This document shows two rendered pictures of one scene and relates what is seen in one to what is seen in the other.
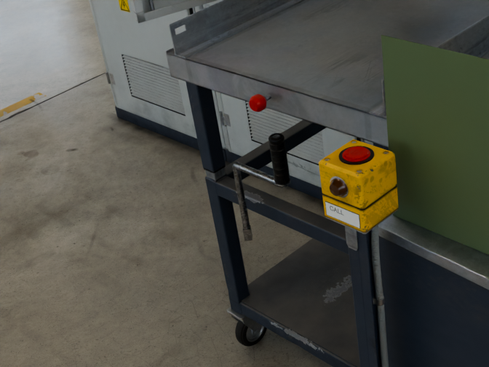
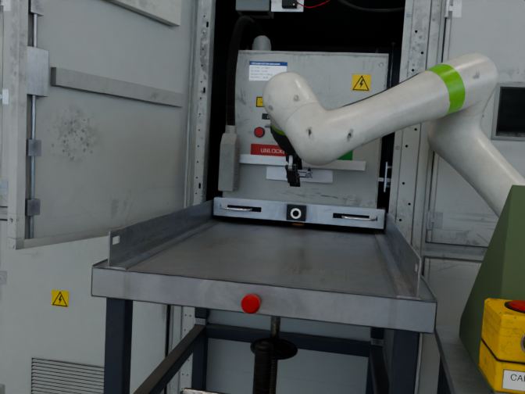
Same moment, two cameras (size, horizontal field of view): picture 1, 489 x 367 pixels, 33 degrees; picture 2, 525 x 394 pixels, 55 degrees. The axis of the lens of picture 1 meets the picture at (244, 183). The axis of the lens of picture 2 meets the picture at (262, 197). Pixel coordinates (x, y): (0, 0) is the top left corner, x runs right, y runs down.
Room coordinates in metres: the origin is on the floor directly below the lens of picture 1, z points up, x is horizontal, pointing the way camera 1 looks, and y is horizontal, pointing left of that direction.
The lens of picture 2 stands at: (0.78, 0.50, 1.08)
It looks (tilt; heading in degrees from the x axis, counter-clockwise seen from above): 5 degrees down; 318
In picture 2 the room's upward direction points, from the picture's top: 3 degrees clockwise
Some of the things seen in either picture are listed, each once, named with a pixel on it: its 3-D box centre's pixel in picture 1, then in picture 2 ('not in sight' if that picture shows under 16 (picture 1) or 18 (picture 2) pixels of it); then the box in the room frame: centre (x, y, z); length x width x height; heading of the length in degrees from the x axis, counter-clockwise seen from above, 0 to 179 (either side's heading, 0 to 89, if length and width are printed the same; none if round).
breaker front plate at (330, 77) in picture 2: not in sight; (301, 131); (1.88, -0.64, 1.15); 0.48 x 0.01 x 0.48; 39
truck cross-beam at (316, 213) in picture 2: not in sight; (297, 211); (1.89, -0.65, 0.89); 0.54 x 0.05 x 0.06; 39
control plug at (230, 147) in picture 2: not in sight; (230, 162); (2.00, -0.45, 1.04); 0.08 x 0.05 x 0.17; 129
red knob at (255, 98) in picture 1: (260, 100); (251, 302); (1.42, -0.06, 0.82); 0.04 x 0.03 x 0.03; 129
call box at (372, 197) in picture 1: (359, 185); (522, 346); (1.01, -0.16, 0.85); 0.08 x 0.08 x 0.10; 39
